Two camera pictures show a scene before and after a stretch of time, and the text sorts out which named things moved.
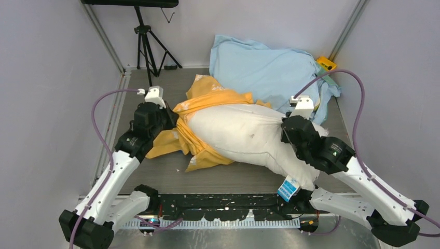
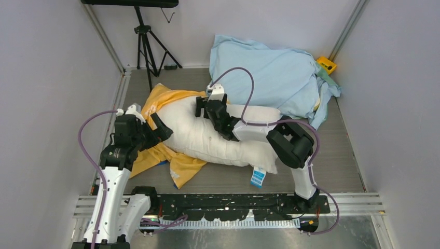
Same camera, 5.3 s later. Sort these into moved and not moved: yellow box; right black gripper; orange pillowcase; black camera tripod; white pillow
Moved: right black gripper; orange pillowcase; white pillow
Not moved: yellow box; black camera tripod
